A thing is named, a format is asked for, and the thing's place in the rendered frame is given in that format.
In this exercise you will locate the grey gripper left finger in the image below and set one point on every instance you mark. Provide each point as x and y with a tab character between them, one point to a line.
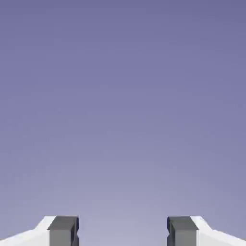
60	233

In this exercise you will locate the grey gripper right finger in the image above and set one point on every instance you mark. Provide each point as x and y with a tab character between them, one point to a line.
183	233

